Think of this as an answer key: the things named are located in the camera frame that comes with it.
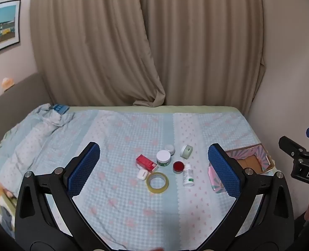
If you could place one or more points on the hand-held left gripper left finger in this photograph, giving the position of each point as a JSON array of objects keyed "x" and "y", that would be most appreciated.
[{"x": 83, "y": 170}]

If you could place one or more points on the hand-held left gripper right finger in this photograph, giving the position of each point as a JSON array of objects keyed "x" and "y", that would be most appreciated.
[{"x": 223, "y": 172}]

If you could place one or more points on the pink patterned cardboard box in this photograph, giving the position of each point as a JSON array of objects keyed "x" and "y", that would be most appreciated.
[{"x": 251, "y": 162}]

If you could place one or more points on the white bottle with green label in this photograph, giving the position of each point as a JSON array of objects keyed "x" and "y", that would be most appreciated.
[{"x": 188, "y": 176}]

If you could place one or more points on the red round tin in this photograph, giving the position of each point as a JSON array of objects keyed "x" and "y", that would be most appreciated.
[{"x": 178, "y": 166}]

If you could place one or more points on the small white round jar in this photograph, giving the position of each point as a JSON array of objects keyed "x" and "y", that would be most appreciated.
[{"x": 169, "y": 149}]

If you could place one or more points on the white earbuds case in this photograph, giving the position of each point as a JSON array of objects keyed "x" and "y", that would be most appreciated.
[{"x": 142, "y": 174}]

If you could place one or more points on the white jar with green label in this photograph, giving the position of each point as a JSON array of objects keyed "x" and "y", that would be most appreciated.
[{"x": 163, "y": 158}]

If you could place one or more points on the red cardboard box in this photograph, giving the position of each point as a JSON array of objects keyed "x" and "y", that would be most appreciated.
[{"x": 145, "y": 162}]

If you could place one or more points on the yellowish clear tape roll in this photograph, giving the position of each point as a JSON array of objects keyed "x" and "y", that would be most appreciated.
[{"x": 150, "y": 187}]

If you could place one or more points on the crumpled light blue quilt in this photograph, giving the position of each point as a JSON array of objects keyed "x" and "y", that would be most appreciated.
[{"x": 29, "y": 143}]

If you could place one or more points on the blue packet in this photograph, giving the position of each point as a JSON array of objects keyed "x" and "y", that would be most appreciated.
[{"x": 60, "y": 109}]

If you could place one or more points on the blue checkered bed sheet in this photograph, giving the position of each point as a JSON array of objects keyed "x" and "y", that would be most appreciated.
[{"x": 133, "y": 125}]

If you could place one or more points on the colourful printed cloth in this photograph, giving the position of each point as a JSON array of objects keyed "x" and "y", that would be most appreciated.
[{"x": 4, "y": 209}]

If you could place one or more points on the pale green mattress cover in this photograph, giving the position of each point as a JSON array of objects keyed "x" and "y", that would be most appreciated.
[{"x": 149, "y": 108}]

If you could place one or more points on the grey padded headboard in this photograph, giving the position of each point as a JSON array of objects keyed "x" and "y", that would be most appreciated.
[{"x": 18, "y": 102}]

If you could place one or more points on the small orange plush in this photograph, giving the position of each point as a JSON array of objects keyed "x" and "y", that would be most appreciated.
[{"x": 8, "y": 82}]

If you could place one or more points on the beige curtain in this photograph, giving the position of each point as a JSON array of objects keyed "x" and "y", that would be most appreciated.
[
  {"x": 91, "y": 44},
  {"x": 204, "y": 44}
]

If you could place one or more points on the framed wall poster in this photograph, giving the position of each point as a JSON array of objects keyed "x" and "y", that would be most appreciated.
[{"x": 2, "y": 26}]

